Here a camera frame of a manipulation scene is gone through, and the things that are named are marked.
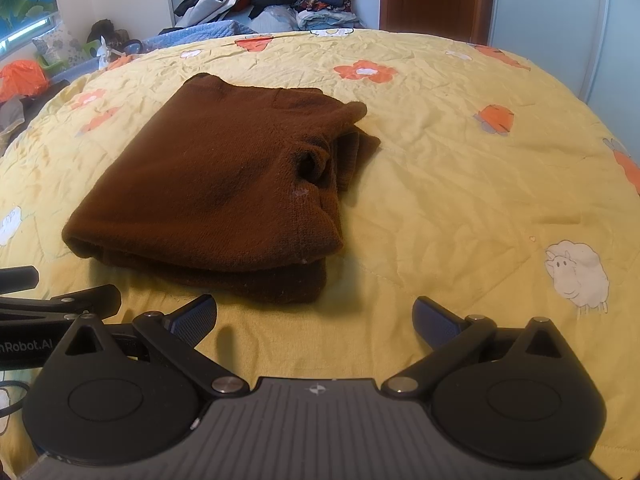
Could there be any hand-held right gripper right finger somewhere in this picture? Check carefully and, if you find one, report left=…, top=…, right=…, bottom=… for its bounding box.
left=382, top=296, right=566, bottom=401

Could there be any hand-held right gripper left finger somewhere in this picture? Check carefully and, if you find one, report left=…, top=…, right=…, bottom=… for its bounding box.
left=64, top=294, right=249, bottom=401

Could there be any white wardrobe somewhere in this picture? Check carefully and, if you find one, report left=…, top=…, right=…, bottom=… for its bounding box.
left=487, top=0, right=640, bottom=141

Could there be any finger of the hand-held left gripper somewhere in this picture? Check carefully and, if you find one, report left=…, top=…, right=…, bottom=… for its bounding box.
left=0, top=265, right=40, bottom=295
left=0, top=283, right=123, bottom=332

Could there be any dark plush toy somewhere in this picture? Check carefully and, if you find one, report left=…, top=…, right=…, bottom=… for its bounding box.
left=86, top=19, right=123, bottom=46

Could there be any grey cloth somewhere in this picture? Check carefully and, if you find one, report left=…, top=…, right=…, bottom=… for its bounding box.
left=0, top=97, right=26, bottom=136

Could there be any yellow printed blanket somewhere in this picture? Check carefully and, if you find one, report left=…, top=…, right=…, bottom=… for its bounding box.
left=0, top=27, right=640, bottom=480

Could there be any orange bag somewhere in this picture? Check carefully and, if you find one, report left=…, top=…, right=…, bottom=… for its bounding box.
left=0, top=59, right=51, bottom=103

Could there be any blue quilted cover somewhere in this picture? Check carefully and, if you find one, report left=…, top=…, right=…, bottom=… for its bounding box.
left=139, top=20, right=256, bottom=55

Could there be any black cable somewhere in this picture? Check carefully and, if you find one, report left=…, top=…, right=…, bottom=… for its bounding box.
left=0, top=382, right=32, bottom=419

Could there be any green plastic chair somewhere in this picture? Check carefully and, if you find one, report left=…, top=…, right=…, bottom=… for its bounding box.
left=34, top=42, right=98, bottom=73

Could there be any brown knit sweater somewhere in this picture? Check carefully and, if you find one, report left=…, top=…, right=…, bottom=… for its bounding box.
left=62, top=72, right=382, bottom=306

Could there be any floral pillow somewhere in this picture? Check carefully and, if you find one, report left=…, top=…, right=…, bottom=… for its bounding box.
left=32, top=22, right=83, bottom=68

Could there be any brown wooden door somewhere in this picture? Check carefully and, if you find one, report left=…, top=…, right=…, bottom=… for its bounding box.
left=379, top=0, right=496, bottom=46

